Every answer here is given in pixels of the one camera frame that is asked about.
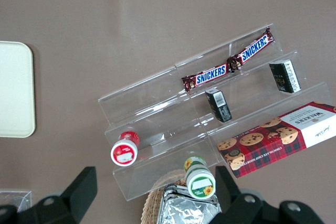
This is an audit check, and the clear acrylic stepped display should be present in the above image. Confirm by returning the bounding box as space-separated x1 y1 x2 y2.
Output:
97 23 332 202

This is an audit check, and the red lid strawberry jar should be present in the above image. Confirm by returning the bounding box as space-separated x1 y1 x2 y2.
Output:
110 130 141 167

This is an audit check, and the cream rectangular serving tray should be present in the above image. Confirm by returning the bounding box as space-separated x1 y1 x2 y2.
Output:
0 41 36 138

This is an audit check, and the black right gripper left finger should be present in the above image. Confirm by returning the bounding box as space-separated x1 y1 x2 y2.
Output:
0 166 98 224

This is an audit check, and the Snickers chocolate bar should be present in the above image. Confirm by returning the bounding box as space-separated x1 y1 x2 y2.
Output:
181 62 228 92
226 26 275 74

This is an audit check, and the silver foil container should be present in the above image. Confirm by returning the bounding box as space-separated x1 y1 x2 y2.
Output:
163 184 190 196
157 194 222 224

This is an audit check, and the small black box with barcode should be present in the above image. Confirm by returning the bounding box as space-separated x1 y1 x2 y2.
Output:
205 89 233 123

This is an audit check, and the Walkers red tartan cookie box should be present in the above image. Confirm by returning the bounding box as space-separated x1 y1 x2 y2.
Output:
216 101 336 179

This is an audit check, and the small black box white side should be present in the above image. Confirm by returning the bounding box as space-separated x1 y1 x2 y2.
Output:
269 59 302 94

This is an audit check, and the green lid sunflower jar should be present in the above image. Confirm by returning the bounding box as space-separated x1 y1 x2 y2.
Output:
183 156 216 200

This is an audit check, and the clear acrylic bottle rack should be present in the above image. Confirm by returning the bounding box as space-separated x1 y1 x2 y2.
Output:
0 190 33 214

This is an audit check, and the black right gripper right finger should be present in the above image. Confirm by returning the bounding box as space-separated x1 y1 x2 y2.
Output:
208 165 326 224

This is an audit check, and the light wicker basket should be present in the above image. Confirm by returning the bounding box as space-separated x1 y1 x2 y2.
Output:
141 176 222 224

